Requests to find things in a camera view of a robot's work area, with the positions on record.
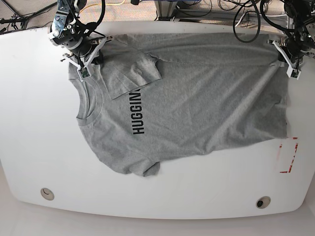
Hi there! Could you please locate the table cable grommet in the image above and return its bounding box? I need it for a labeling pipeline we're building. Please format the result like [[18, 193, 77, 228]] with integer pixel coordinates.
[[40, 188, 54, 201], [256, 196, 271, 209]]

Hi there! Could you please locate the yellow cable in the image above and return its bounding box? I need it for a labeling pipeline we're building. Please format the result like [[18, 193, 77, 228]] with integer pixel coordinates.
[[83, 0, 126, 12]]

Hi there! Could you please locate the aluminium frame table base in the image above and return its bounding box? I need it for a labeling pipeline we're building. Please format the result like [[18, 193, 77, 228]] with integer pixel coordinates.
[[154, 0, 293, 32]]

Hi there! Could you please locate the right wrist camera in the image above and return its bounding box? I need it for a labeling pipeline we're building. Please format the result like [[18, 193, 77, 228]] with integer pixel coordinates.
[[77, 67, 90, 81]]

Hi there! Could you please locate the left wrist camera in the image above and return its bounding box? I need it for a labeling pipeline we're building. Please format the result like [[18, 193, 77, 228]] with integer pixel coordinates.
[[290, 69, 301, 80]]

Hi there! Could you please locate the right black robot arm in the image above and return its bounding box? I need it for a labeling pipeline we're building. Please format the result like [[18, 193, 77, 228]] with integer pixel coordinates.
[[48, 0, 112, 79]]

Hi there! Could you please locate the red tape rectangle marking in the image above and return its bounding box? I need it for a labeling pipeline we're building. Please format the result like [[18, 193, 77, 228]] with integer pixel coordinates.
[[277, 137, 299, 174]]

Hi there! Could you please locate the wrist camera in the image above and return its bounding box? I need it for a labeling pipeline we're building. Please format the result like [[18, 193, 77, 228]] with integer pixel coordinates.
[[290, 69, 301, 80], [77, 67, 90, 81]]

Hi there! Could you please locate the right table cable grommet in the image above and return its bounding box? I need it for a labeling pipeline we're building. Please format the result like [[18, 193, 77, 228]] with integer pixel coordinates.
[[256, 196, 271, 209]]

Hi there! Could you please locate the black tripod stand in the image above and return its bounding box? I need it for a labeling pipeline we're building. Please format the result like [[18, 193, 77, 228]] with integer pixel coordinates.
[[0, 0, 57, 35]]

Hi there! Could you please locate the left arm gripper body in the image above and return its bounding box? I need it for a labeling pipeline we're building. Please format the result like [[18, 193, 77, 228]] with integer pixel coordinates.
[[267, 36, 315, 74]]

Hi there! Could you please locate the grey T-shirt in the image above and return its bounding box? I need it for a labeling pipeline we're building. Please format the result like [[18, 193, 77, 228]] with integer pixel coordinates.
[[68, 33, 288, 177]]

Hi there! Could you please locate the left table cable grommet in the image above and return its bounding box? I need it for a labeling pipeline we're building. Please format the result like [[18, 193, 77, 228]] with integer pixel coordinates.
[[40, 188, 54, 201]]

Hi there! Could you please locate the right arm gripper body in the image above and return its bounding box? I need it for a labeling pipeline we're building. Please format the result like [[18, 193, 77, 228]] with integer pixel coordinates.
[[61, 36, 113, 74]]

